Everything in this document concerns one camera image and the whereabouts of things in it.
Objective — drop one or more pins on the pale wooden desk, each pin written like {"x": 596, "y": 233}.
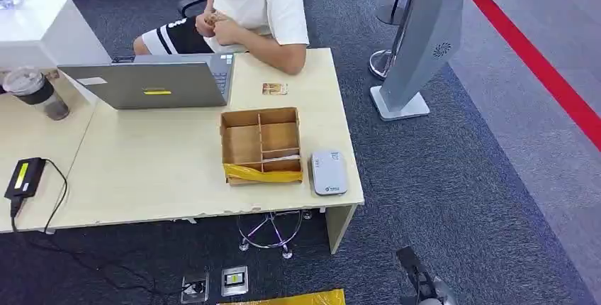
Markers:
{"x": 188, "y": 162}

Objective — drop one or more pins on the yellow plastic sheet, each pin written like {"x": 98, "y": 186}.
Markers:
{"x": 291, "y": 299}

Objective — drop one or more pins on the steel floor socket with plug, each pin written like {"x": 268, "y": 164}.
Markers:
{"x": 195, "y": 288}

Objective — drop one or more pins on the black power adapter yellow label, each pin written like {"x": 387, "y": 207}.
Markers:
{"x": 26, "y": 178}

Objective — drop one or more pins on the chrome chair base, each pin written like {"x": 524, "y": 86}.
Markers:
{"x": 270, "y": 234}

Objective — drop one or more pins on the white card reader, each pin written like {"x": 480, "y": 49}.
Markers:
{"x": 328, "y": 173}

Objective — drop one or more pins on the wooden card box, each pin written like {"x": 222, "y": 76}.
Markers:
{"x": 244, "y": 145}

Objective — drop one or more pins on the pale side desk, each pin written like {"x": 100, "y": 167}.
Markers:
{"x": 33, "y": 143}

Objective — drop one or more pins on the printed card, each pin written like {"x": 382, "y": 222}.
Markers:
{"x": 274, "y": 88}

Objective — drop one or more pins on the plastic iced drink cup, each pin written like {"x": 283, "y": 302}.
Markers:
{"x": 40, "y": 93}

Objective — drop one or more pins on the white cabinet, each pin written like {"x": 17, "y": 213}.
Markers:
{"x": 42, "y": 35}

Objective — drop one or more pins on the person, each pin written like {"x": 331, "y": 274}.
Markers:
{"x": 256, "y": 7}

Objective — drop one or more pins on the chrome stanchion post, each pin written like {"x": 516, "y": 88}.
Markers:
{"x": 381, "y": 61}

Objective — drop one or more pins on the grey laptop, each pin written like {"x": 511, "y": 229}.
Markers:
{"x": 150, "y": 84}

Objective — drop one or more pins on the white card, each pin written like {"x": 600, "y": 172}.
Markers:
{"x": 281, "y": 158}

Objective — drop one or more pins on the black office chair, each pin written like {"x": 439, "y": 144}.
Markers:
{"x": 192, "y": 4}

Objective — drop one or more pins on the grey kiosk stand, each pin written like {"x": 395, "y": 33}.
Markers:
{"x": 422, "y": 44}

